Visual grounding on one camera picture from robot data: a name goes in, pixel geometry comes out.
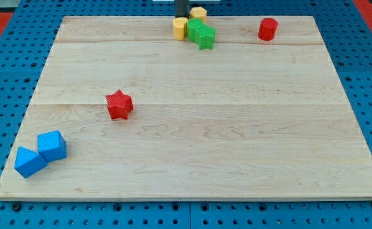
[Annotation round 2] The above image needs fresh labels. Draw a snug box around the red star block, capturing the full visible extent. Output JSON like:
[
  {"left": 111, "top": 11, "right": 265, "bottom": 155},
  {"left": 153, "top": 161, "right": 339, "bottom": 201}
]
[{"left": 105, "top": 90, "right": 134, "bottom": 120}]

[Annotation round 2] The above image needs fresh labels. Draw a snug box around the wooden board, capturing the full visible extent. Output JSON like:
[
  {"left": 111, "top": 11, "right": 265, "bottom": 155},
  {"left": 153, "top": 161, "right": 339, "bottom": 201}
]
[{"left": 0, "top": 16, "right": 372, "bottom": 202}]

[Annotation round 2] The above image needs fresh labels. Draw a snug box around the yellow hexagon block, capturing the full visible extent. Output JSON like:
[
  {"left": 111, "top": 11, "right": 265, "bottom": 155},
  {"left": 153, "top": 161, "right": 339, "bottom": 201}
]
[{"left": 189, "top": 6, "right": 207, "bottom": 23}]

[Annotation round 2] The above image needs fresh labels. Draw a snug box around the green cylinder block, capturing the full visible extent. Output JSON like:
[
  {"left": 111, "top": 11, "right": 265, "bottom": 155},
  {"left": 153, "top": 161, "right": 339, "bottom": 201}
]
[{"left": 186, "top": 18, "right": 204, "bottom": 41}]

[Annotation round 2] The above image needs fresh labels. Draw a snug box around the red cylinder block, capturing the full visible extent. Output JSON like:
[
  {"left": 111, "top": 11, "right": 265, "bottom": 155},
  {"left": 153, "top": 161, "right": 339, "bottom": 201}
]
[{"left": 258, "top": 18, "right": 279, "bottom": 41}]

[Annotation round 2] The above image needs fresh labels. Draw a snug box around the blue triangular block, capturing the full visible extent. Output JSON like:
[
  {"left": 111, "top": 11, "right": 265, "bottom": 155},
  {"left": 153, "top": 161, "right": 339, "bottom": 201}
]
[{"left": 14, "top": 146, "right": 48, "bottom": 178}]

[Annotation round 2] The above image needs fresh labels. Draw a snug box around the green star block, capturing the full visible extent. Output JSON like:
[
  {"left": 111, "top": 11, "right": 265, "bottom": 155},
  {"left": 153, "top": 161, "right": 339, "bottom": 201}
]
[{"left": 195, "top": 25, "right": 216, "bottom": 50}]

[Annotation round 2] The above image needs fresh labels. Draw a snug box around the blue cube block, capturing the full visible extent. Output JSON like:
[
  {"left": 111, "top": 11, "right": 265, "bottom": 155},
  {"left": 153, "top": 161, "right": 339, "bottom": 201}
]
[{"left": 37, "top": 130, "right": 67, "bottom": 162}]

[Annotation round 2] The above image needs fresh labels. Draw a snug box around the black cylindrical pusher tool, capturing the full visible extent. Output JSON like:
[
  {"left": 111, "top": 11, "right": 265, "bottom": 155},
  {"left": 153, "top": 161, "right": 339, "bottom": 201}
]
[{"left": 174, "top": 0, "right": 189, "bottom": 18}]

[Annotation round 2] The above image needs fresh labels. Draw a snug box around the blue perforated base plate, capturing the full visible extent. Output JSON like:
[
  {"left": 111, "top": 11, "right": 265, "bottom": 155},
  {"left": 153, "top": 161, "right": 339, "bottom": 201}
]
[{"left": 0, "top": 0, "right": 372, "bottom": 228}]

